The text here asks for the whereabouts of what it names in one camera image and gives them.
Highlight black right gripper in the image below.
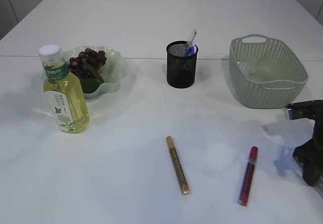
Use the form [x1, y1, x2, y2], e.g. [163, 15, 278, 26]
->
[293, 121, 322, 186]

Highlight red glitter glue pen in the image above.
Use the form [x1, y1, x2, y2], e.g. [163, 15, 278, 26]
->
[237, 146, 258, 206]

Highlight clear plastic sheet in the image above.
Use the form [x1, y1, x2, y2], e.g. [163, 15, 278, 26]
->
[237, 62, 256, 78]

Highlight blue scissors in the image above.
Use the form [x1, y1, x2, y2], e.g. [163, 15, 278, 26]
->
[184, 44, 197, 57]

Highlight clear plastic ruler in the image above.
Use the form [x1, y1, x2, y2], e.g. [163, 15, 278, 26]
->
[187, 29, 197, 47]

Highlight jasmine tea bottle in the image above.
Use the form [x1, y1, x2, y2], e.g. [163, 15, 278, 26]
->
[38, 44, 90, 134]

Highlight purple grape bunch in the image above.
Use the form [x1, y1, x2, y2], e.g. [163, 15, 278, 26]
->
[68, 47, 107, 94]

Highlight silver glitter glue pen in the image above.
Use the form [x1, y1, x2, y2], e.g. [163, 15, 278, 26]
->
[294, 157, 303, 175]

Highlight green woven plastic basket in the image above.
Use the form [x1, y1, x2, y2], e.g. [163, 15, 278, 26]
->
[229, 34, 308, 109]

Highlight gold glitter glue pen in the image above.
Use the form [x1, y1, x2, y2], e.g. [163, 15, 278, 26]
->
[166, 136, 190, 195]

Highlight black mesh pen holder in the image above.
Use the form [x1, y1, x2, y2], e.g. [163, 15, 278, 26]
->
[166, 41, 199, 89]

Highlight green wavy plate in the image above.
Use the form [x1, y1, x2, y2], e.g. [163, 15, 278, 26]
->
[63, 46, 126, 98]

